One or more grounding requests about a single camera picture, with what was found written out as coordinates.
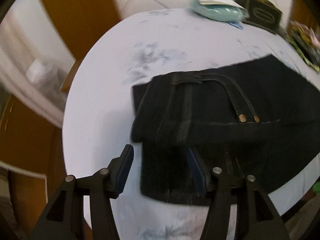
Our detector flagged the black gift box brown handles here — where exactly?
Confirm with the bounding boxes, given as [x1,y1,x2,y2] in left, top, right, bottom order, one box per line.
[234,0,283,34]

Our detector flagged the teal cloth in plastic bag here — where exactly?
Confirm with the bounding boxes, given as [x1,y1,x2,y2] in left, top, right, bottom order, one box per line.
[190,0,247,23]

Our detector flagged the dark denim jeans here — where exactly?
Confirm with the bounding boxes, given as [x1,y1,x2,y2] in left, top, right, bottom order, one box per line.
[131,54,320,207]

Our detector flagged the stack of folded clothes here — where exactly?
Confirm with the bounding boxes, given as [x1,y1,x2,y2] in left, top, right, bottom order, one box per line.
[286,21,320,72]

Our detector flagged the brown panel with white edge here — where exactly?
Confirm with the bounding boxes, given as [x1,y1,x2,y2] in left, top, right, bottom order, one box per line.
[0,161,48,230]

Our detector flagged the pale sheer curtain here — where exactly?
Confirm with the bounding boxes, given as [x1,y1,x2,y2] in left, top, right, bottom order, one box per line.
[0,0,75,128]

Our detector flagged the white paper booklet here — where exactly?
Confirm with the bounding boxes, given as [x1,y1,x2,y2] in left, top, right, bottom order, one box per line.
[192,0,243,8]

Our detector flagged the clear plastic bag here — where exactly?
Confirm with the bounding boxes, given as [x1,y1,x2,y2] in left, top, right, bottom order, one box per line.
[25,59,65,105]

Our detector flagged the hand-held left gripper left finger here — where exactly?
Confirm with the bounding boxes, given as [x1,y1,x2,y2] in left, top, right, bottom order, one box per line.
[30,144,135,240]

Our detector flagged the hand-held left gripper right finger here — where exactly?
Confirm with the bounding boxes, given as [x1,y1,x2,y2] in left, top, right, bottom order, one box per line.
[186,147,290,240]

